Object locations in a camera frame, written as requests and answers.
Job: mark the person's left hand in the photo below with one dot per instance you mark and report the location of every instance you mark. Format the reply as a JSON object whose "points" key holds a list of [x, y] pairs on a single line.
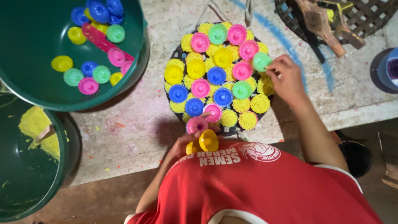
{"points": [[180, 146]]}

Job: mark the person's right hand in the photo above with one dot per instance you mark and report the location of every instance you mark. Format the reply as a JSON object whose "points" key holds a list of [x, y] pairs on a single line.
{"points": [[289, 81]]}

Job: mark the person's left fingers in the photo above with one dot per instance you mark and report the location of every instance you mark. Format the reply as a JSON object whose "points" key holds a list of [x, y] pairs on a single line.
{"points": [[214, 127]]}

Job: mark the person's right fingers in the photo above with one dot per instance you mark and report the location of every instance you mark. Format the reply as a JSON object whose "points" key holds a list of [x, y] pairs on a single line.
{"points": [[275, 65]]}

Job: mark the green plastic cake mould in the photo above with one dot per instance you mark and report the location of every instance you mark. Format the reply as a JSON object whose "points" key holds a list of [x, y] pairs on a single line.
{"points": [[261, 61]]}

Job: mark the yellow plastic cake mould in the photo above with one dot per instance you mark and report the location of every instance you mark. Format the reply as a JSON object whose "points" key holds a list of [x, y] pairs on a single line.
{"points": [[191, 148], [209, 140]]}

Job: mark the pink plastic cake mould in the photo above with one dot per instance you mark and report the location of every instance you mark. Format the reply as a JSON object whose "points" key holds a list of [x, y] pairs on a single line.
{"points": [[196, 125]]}

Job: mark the batch of yellow noodle cakes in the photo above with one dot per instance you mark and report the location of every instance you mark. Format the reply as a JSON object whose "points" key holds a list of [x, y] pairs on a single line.
{"points": [[260, 103]]}

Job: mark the batch of upturned filled moulds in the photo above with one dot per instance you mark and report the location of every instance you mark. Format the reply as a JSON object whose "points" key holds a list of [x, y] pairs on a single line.
{"points": [[216, 75]]}

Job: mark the brown wooden press tool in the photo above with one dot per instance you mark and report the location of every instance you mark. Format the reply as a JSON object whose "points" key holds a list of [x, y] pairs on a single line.
{"points": [[320, 25]]}

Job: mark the person's red sleeveless shirt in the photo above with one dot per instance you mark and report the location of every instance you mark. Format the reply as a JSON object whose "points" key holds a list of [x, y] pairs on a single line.
{"points": [[248, 193]]}

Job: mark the round dark woven tray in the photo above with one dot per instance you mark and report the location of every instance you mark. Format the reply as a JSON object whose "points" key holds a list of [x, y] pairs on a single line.
{"points": [[177, 56]]}

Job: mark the dark woven basket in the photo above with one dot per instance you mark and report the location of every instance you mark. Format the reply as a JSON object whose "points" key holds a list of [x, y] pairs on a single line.
{"points": [[373, 15]]}

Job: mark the blue plastic container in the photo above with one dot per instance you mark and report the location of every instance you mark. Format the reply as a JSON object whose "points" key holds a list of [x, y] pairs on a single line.
{"points": [[388, 68]]}

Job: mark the heap of loose empty moulds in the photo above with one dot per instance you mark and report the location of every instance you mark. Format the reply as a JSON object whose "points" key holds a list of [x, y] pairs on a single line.
{"points": [[93, 74]]}

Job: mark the pink plastic spatula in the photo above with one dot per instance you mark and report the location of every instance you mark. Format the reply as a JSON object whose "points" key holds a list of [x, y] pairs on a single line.
{"points": [[99, 40]]}

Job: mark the brown cardboard piece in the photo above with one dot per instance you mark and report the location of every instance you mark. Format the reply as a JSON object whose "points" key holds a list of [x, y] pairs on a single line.
{"points": [[390, 168]]}

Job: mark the small wooden stick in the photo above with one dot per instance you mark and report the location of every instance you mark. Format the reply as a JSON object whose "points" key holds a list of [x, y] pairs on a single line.
{"points": [[45, 133]]}

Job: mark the yellow dough lump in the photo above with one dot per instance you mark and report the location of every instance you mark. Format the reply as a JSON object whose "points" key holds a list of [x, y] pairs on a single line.
{"points": [[34, 124]]}

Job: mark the dark green bucket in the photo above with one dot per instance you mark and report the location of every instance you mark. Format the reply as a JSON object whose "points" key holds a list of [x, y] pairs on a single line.
{"points": [[28, 183]]}

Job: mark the green basin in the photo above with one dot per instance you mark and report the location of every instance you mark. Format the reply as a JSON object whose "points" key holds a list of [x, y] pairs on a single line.
{"points": [[31, 40]]}

